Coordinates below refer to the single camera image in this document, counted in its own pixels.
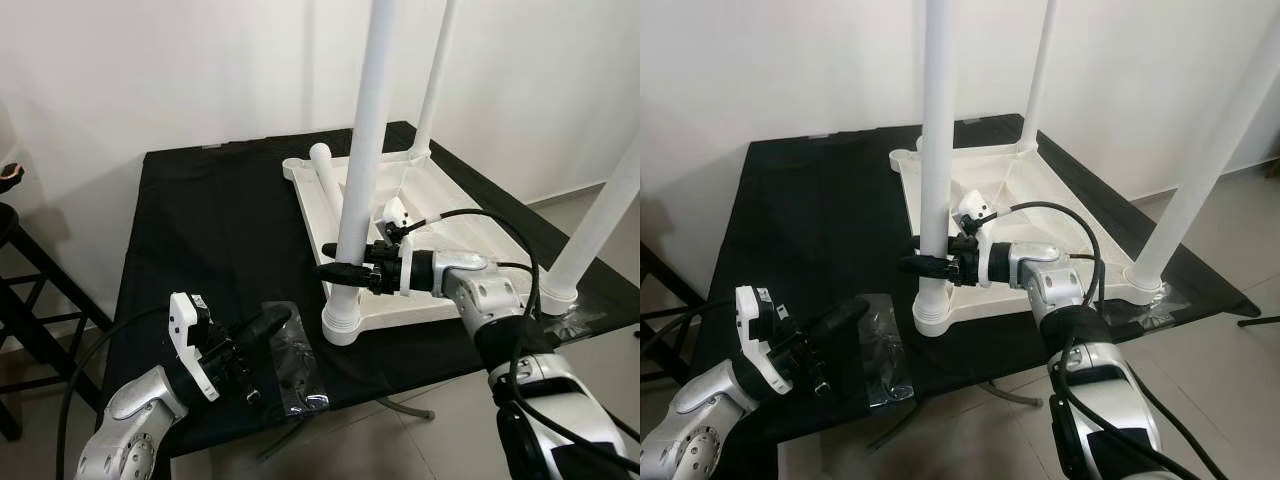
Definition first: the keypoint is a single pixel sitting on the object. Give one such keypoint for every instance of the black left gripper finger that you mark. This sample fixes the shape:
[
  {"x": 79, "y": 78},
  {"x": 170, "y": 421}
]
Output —
[
  {"x": 260, "y": 325},
  {"x": 842, "y": 332},
  {"x": 265, "y": 340},
  {"x": 835, "y": 315}
]

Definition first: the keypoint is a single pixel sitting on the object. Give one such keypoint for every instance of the white plastic table leg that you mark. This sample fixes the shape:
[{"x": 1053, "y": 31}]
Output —
[
  {"x": 921, "y": 145},
  {"x": 325, "y": 175},
  {"x": 435, "y": 70},
  {"x": 365, "y": 120},
  {"x": 1210, "y": 160},
  {"x": 600, "y": 220},
  {"x": 935, "y": 120},
  {"x": 1040, "y": 70}
]

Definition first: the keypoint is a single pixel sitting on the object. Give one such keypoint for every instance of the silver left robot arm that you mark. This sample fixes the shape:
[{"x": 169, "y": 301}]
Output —
[
  {"x": 700, "y": 410},
  {"x": 130, "y": 410}
]

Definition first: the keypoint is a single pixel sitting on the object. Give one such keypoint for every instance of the crumpled clear tape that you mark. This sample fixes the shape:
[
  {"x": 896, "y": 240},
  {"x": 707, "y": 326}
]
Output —
[
  {"x": 298, "y": 370},
  {"x": 888, "y": 360}
]

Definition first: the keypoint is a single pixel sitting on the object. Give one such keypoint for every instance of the white plastic table top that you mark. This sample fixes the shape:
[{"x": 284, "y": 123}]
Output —
[
  {"x": 1060, "y": 220},
  {"x": 450, "y": 230}
]

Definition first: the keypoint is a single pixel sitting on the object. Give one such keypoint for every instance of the grey metal table leg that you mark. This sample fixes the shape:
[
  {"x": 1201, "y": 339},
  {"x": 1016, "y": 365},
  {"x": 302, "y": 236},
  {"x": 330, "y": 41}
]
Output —
[
  {"x": 895, "y": 428},
  {"x": 1010, "y": 392},
  {"x": 285, "y": 440},
  {"x": 405, "y": 407}
]

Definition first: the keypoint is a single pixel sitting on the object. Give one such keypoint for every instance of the black tablecloth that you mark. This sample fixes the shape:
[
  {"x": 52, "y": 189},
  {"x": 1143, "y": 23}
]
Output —
[
  {"x": 800, "y": 230},
  {"x": 220, "y": 240}
]

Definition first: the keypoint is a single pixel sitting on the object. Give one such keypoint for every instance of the grey tape strip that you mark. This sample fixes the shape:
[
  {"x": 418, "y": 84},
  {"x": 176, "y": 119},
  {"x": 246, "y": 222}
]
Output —
[
  {"x": 215, "y": 147},
  {"x": 970, "y": 118},
  {"x": 815, "y": 137}
]

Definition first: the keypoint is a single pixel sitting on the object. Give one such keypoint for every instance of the black round stool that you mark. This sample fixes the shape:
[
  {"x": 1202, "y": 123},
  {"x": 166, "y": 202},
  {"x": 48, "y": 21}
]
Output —
[
  {"x": 660, "y": 320},
  {"x": 40, "y": 300}
]

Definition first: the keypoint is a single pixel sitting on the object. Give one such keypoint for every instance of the black stand leg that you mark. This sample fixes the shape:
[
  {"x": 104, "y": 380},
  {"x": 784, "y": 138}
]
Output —
[{"x": 1260, "y": 321}]

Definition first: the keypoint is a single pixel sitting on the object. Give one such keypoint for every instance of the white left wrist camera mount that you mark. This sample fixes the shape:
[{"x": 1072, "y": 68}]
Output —
[
  {"x": 755, "y": 335},
  {"x": 188, "y": 340}
]

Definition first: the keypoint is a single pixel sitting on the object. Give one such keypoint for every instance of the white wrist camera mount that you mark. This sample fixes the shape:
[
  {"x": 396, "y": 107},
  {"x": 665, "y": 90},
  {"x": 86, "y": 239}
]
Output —
[
  {"x": 397, "y": 215},
  {"x": 188, "y": 340},
  {"x": 755, "y": 335},
  {"x": 972, "y": 207}
]

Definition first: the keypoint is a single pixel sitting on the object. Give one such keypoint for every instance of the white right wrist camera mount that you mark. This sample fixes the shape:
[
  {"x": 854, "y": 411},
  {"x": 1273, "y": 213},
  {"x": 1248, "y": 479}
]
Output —
[
  {"x": 972, "y": 207},
  {"x": 397, "y": 215}
]

